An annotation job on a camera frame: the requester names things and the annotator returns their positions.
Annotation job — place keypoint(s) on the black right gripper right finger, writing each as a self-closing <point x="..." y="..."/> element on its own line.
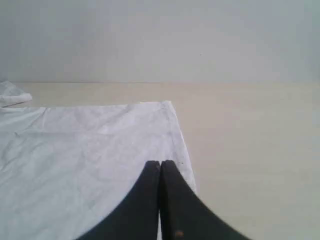
<point x="183" y="215"/>

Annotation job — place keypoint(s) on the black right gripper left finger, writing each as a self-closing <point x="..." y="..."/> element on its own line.
<point x="137" y="215"/>

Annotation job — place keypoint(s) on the white t-shirt with red lettering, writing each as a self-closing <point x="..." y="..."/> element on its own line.
<point x="63" y="169"/>

